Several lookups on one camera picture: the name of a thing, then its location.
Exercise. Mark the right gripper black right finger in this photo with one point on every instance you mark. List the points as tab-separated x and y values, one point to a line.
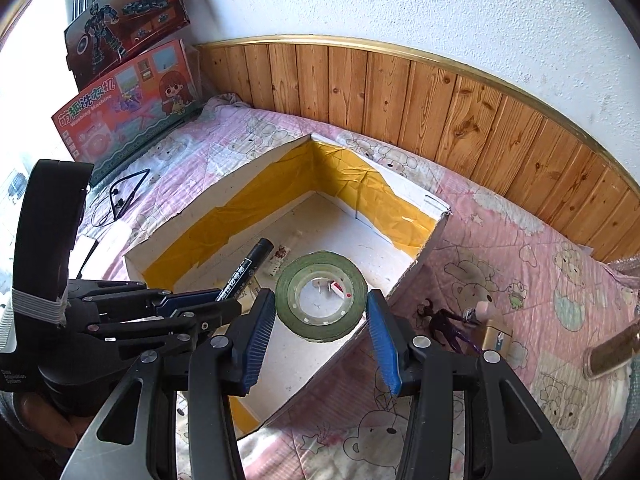
507	435

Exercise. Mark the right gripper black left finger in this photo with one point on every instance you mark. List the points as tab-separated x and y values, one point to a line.
133	436

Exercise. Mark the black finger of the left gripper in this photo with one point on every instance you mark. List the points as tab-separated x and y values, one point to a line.
202	319
200	297

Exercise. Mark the black marker pen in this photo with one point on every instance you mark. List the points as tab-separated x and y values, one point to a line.
246	269

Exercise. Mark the gold tea tin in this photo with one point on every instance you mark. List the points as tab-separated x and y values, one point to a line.
494	335

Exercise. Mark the green tape roll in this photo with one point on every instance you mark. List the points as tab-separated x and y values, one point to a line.
305	304

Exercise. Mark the red staples box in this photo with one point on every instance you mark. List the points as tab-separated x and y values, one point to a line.
336	289

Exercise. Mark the pink mini stapler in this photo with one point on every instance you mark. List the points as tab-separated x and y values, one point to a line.
480	313

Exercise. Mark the person left hand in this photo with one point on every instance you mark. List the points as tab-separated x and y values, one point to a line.
39	416

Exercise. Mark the pink cartoon quilt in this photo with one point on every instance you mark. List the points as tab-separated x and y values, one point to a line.
556	299

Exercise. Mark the glass tea bottle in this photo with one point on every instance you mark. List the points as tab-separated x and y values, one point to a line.
612	354

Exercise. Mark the white cardboard box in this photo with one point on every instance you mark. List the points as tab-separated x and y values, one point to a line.
310	194

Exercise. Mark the pink toy washing box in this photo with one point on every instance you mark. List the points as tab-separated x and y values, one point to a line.
130	106

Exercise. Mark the dark robot toy box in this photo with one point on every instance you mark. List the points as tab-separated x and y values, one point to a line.
111	32

